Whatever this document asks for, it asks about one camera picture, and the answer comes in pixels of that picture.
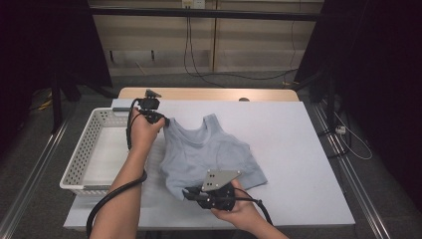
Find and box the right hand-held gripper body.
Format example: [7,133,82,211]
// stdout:
[197,168,243,212]

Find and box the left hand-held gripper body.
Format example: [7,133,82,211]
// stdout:
[135,89,166,124]

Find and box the light blue tank top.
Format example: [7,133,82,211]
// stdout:
[159,113,269,202]

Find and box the white perforated plastic basket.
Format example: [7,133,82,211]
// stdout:
[59,107,155,197]

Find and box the person's left hand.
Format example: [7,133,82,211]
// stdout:
[128,108,166,153]

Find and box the person's right hand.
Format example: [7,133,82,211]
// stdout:
[211,178,267,230]

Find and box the wooden table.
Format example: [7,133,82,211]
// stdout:
[117,87,301,103]

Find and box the black metal stand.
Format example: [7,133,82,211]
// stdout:
[49,71,117,133]
[292,68,336,130]

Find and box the black curtain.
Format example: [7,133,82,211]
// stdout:
[0,0,113,101]
[294,0,422,213]

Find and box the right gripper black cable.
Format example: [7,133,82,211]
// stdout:
[232,187,274,227]

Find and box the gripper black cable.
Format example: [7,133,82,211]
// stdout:
[85,98,148,239]
[232,187,274,227]

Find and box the black power cable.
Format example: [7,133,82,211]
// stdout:
[183,16,227,89]
[187,16,300,82]

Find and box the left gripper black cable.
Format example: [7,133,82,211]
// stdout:
[85,98,148,239]

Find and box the yellow cable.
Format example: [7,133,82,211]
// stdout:
[29,91,54,113]

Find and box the white wall socket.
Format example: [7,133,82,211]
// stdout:
[181,0,206,10]

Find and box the thin black cable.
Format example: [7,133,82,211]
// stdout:
[290,19,299,73]

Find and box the white cable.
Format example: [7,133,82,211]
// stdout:
[332,111,373,161]

